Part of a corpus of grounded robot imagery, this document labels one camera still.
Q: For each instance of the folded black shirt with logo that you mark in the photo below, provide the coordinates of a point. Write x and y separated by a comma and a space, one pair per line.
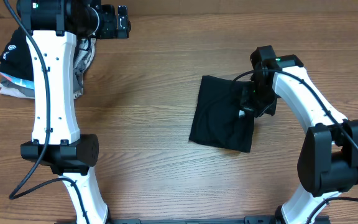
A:
15, 59

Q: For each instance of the folded light blue garment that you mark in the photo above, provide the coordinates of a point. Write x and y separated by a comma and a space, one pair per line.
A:
18, 81

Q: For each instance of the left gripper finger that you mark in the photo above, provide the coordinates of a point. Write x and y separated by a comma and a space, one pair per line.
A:
123, 27
122, 11

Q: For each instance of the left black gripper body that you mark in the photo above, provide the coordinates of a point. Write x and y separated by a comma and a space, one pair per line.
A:
107, 30

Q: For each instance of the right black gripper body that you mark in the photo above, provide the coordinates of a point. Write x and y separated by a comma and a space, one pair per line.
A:
261, 99

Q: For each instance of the black t-shirt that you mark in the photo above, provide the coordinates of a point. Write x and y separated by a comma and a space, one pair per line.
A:
218, 120

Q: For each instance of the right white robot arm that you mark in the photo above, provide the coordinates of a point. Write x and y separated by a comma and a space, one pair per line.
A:
328, 161

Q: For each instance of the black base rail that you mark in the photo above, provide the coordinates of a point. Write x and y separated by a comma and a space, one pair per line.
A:
191, 221

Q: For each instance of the folded white garment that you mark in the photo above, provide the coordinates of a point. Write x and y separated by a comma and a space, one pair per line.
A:
11, 91

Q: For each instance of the folded grey garment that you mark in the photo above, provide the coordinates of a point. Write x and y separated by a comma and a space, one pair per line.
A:
79, 68

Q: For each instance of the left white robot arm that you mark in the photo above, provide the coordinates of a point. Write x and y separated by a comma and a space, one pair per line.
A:
52, 29

